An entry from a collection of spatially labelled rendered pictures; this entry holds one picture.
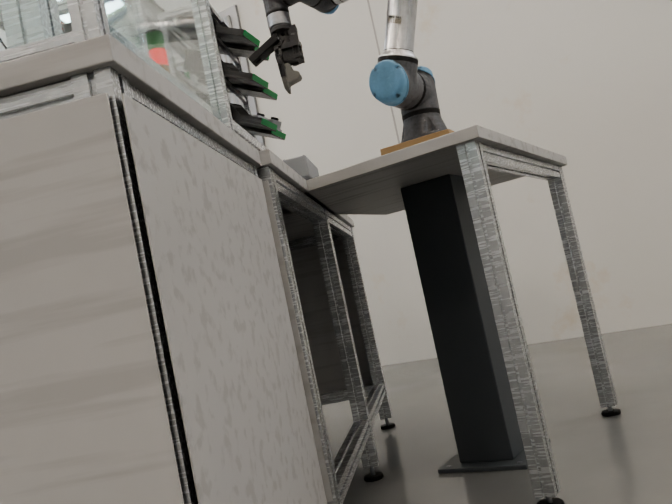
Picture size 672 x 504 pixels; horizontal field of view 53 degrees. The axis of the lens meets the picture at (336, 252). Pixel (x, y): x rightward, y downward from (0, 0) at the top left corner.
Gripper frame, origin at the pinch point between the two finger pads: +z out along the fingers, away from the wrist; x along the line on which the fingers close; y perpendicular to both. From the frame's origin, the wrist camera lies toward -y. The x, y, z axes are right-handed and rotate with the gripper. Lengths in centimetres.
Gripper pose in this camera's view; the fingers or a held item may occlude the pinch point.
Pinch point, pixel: (286, 90)
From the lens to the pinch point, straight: 221.3
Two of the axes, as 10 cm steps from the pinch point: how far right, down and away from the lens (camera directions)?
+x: 1.4, 0.5, 9.9
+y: 9.7, -2.1, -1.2
